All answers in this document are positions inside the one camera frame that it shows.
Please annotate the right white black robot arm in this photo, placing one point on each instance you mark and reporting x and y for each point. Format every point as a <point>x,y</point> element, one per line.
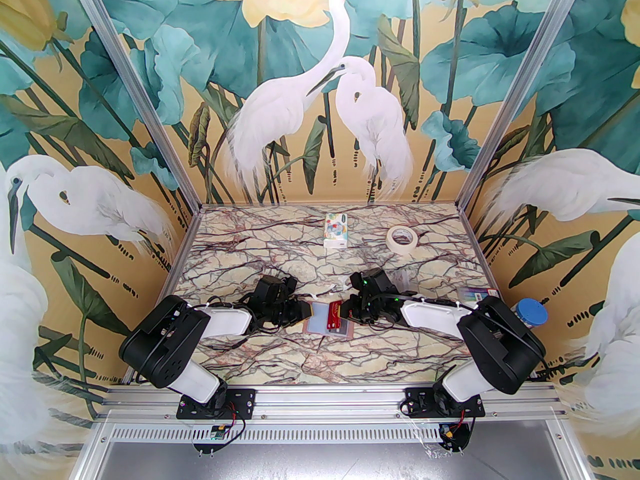
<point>500,348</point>

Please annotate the small green circuit board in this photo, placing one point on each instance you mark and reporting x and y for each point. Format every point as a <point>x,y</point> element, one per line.
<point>217,433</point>

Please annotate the red VIP card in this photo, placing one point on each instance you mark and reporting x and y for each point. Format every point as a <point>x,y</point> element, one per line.
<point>334,315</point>

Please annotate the perforated metal strip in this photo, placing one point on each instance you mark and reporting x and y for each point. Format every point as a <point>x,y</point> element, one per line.
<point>325,434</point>

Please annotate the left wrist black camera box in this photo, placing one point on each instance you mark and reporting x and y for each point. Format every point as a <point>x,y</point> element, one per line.
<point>275,287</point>

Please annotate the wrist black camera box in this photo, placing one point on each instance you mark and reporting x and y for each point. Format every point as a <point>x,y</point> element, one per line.
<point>275,287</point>
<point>370,280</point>

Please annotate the cream masking tape roll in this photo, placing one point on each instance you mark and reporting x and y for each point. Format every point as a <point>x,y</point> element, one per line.
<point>402,250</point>

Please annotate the aluminium frame post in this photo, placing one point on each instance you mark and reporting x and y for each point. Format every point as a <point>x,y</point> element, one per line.
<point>515,88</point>
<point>140,88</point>

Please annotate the grey metal sheet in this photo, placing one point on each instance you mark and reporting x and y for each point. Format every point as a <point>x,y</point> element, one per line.
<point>325,463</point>

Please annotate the black bracket with yellow connector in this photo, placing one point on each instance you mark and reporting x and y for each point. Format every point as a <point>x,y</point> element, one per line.
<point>450,435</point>

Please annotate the white patterned tissue pack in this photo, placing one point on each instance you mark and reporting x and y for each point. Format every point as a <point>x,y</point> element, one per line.
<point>336,230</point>

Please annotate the colourful marker pen pack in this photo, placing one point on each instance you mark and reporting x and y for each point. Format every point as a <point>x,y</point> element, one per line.
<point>475,295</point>

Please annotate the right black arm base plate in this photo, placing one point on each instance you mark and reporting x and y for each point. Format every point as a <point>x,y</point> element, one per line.
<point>417,403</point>

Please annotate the aluminium frame rail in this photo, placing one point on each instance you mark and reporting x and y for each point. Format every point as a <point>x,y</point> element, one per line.
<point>325,400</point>

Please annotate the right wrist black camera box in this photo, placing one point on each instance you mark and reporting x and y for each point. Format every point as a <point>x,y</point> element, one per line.
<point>370,280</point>

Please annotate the clear jar with blue lid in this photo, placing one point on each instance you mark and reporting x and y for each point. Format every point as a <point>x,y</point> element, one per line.
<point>532,312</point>

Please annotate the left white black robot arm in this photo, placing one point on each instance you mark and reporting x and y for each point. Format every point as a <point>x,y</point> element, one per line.
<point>165,340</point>

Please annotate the clear acrylic card stand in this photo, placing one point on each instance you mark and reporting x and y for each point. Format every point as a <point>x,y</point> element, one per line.
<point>404,280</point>

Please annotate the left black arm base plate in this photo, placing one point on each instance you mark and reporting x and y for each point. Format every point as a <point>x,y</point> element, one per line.
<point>240,400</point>

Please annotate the pink leather card holder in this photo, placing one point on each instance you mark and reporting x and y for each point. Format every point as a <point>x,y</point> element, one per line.
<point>317,325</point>

